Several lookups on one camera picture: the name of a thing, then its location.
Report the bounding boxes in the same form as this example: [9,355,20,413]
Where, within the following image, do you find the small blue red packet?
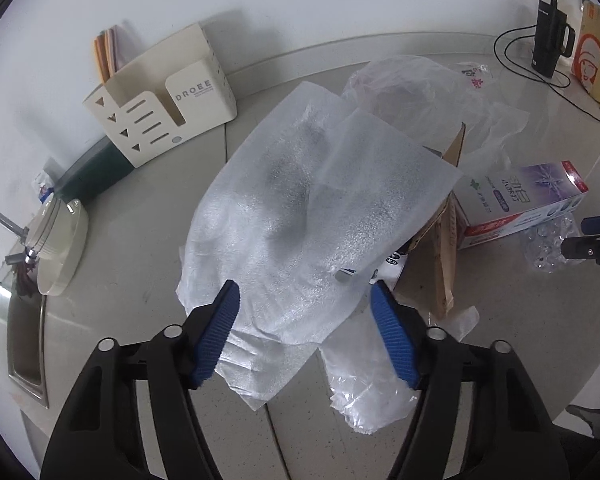
[32,170,57,204]

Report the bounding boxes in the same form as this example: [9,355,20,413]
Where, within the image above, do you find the metal faucet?
[0,197,42,267]

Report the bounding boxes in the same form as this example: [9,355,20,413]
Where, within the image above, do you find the pink folder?
[107,23,132,69]

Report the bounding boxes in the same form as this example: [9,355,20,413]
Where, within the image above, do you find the clear plastic bag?
[320,304,481,436]

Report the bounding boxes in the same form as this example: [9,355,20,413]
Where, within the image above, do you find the dark green box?
[54,140,134,204]

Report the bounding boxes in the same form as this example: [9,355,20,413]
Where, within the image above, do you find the purple white toothpaste box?
[452,160,590,251]

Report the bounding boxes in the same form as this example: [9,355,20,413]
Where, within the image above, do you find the dark cloth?
[12,265,38,301]

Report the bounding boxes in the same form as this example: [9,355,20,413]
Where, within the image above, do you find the white round dish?
[36,199,90,296]

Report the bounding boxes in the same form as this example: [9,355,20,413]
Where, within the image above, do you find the round white lid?
[22,192,68,261]

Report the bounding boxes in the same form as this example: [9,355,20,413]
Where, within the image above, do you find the small white printed box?
[372,249,407,287]

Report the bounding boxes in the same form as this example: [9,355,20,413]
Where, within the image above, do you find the white thin plastic bag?
[341,55,531,181]

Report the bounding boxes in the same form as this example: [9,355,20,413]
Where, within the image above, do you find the clear plastic wrapper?
[522,211,581,275]

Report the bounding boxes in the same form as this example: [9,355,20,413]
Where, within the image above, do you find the orange folder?
[92,32,113,84]

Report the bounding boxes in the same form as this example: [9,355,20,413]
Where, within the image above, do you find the brown cardboard box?
[394,122,468,319]

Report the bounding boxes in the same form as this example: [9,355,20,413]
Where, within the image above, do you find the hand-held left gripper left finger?
[40,280,241,480]

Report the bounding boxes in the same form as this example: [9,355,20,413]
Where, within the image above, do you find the white foam wrapping sheet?
[175,80,361,413]
[260,106,463,348]

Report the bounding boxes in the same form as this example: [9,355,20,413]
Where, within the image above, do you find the cream desk organizer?
[82,22,238,169]

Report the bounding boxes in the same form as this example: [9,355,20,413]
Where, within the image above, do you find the black charger device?
[531,0,577,80]

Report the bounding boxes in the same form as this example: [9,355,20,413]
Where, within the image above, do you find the steel sink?
[5,280,51,409]

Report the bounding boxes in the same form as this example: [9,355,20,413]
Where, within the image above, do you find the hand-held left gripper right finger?
[370,282,571,480]

